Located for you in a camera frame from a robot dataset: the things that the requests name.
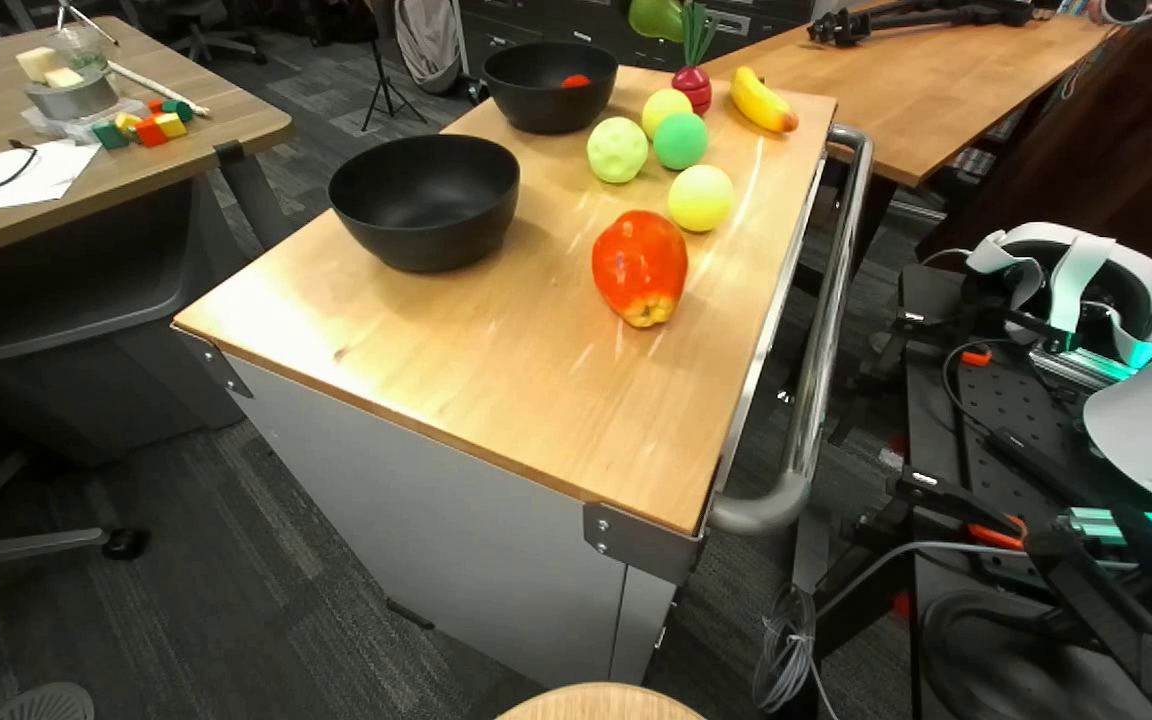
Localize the green round fruit toy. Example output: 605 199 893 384
646 109 711 174

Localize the pale green fruit toy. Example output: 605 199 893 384
585 112 657 186

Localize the dark office chair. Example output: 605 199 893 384
170 0 340 85

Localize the white ring VR controller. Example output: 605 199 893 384
1093 0 1152 28

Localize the person in dark clothing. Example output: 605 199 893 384
949 0 1152 290

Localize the white paper sheet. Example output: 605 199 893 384
0 134 105 218

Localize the wooden desk with grey panel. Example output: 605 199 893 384
0 10 295 471

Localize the green pear toy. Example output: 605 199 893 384
625 0 689 49

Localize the grey round cap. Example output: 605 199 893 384
0 679 98 720

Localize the yellow round fruit toy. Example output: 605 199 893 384
665 160 738 239

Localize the black orange clamp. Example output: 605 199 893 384
940 335 1007 402
851 471 1049 561

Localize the black tripod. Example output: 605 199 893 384
355 0 433 134

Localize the white stick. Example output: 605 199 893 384
53 0 210 120

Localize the clear plastic container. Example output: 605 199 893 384
12 20 120 120

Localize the red apple toy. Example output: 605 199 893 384
586 209 690 331

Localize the black coiled cable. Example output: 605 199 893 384
926 592 1152 720

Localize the round wooden stool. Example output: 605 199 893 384
493 677 711 720

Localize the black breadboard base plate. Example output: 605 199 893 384
899 250 1152 720

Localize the wooden desk with black legs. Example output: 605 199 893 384
689 7 1129 193

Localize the white cart with wooden top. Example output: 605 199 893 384
170 63 870 690

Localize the chrome cart handle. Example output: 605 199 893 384
708 123 875 540

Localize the yellow banana toy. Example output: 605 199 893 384
729 63 799 138

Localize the white VR headset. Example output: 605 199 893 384
962 217 1152 390

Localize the grey office chair base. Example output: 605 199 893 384
0 411 153 574

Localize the yellow lemon toy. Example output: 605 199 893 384
639 85 694 134

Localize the grey cable bundle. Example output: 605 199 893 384
753 532 1049 720

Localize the large black bowl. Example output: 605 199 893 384
323 133 524 275

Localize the small black bowl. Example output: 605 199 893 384
481 35 621 134

